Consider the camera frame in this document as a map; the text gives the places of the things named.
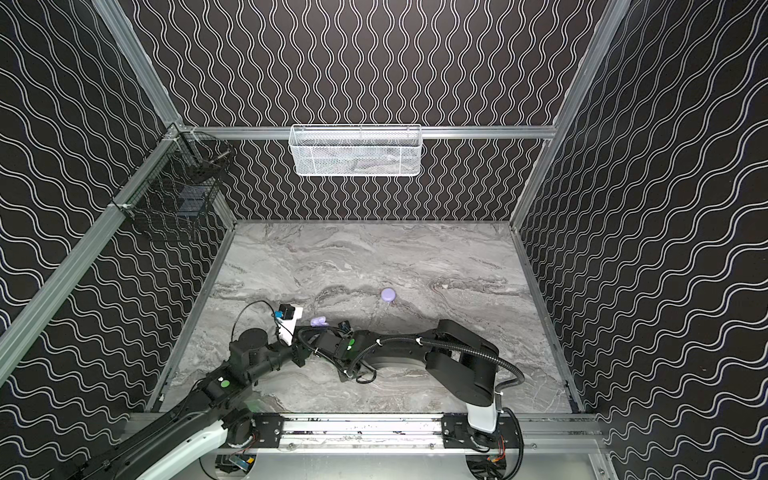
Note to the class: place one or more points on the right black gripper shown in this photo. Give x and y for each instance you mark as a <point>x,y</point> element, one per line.
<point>330,337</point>

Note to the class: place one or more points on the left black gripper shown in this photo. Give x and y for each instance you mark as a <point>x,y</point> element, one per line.
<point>298,348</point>

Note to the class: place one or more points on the purple earbud charging case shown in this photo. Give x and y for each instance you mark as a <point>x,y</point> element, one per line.
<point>388,295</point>

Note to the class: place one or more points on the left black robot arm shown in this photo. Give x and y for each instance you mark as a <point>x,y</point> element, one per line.
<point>212,415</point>

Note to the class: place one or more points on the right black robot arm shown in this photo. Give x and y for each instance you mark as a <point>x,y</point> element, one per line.
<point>462,362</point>

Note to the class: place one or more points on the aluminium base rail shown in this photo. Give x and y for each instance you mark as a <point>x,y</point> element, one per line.
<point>308,433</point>

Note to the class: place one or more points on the white wire mesh basket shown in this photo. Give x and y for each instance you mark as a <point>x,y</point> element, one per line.
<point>354,150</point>

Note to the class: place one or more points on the black wire basket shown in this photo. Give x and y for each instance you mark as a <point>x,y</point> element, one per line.
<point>176,203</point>

